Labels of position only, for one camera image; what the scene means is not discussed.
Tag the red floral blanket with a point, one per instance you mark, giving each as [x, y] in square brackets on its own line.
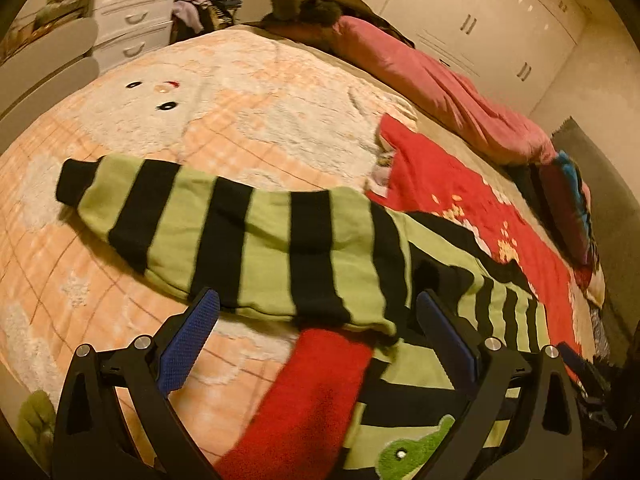
[450, 180]

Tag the dark colourful cushion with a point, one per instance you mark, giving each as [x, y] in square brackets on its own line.
[565, 200]

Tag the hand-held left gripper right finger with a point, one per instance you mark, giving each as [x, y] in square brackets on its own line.
[445, 340]

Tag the brown plush toy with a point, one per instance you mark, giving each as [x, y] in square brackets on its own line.
[285, 2]

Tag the red fuzzy garment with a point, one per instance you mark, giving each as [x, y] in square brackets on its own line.
[300, 410]

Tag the grey padded headboard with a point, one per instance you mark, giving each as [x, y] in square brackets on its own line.
[45, 60]

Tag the beige bed sheet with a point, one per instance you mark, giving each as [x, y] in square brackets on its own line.
[450, 130]

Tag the white wardrobe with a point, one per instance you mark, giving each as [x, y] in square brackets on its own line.
[500, 20]

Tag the pile of clothes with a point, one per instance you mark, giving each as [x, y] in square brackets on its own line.
[210, 5]

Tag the brown blanket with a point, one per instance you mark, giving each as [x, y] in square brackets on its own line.
[360, 7]

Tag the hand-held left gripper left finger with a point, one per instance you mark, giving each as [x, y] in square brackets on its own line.
[192, 340]

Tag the white chest of drawers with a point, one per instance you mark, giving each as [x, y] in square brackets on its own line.
[130, 15]

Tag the green plush cloth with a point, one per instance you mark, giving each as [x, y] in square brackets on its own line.
[37, 420]

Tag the pink duvet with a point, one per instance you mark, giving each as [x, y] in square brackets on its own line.
[425, 80]

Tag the orange printed blanket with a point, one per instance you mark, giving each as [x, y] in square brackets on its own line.
[225, 110]

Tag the green black striped sweater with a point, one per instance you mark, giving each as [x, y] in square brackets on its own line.
[265, 240]

